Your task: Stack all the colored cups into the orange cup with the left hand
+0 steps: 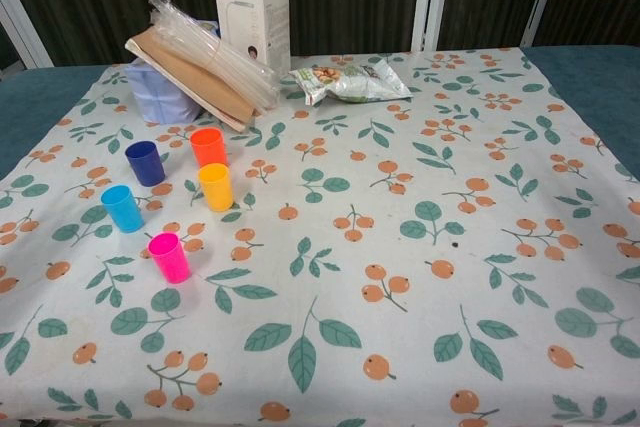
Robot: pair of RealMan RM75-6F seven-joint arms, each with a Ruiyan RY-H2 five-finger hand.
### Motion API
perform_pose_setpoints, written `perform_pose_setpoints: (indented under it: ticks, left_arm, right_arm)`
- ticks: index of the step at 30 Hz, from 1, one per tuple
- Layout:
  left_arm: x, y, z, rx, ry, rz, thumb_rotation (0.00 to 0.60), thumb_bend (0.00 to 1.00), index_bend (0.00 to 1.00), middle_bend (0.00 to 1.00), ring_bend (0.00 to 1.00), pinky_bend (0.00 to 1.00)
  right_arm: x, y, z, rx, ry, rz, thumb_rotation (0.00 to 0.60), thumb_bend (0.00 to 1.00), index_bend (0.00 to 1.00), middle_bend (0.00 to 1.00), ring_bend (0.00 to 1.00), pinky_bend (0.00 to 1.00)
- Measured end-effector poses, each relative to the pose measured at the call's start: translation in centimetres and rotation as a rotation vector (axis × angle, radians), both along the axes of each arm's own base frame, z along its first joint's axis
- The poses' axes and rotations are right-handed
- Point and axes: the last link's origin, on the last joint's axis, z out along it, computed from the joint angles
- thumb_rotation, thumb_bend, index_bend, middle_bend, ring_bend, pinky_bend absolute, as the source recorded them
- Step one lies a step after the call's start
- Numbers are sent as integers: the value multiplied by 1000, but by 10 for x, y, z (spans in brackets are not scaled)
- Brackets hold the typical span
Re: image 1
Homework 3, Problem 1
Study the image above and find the yellow plastic cup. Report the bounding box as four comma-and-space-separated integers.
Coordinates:
197, 162, 234, 213

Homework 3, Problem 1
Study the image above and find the pink plastic cup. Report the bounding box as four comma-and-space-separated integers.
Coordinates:
147, 232, 192, 285

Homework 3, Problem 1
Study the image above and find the dark blue plastic cup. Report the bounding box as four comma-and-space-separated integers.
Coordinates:
124, 141, 166, 187

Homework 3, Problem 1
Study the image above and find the light blue plastic cup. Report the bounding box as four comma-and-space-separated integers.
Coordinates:
100, 185, 145, 234

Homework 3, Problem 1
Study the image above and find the floral fruit print tablecloth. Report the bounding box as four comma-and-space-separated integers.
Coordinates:
0, 46, 640, 427

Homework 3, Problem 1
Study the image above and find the nut snack bag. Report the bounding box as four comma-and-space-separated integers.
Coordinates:
288, 57, 414, 107

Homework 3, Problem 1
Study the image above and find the orange plastic cup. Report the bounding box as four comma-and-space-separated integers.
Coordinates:
190, 127, 229, 170

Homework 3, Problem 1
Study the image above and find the brown paper package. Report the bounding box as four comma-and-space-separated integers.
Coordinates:
124, 29, 261, 134

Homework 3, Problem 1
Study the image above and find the clear bag of straws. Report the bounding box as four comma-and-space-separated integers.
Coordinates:
147, 0, 282, 113

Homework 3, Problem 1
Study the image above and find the pale blue plastic package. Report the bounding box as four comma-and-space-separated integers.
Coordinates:
124, 19, 221, 124

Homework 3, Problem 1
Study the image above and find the tall white carton box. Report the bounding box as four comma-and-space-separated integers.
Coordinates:
211, 0, 292, 72

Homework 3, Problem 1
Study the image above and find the teal table cover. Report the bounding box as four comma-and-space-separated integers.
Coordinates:
0, 44, 640, 183

